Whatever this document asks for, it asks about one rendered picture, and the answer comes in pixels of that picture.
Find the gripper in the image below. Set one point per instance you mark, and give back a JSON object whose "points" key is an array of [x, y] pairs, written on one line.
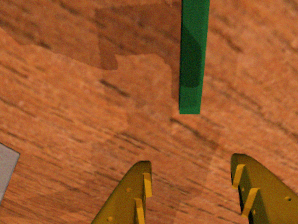
{"points": [[264, 198]]}

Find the green rod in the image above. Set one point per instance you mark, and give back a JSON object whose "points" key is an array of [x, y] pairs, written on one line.
{"points": [[194, 29]]}

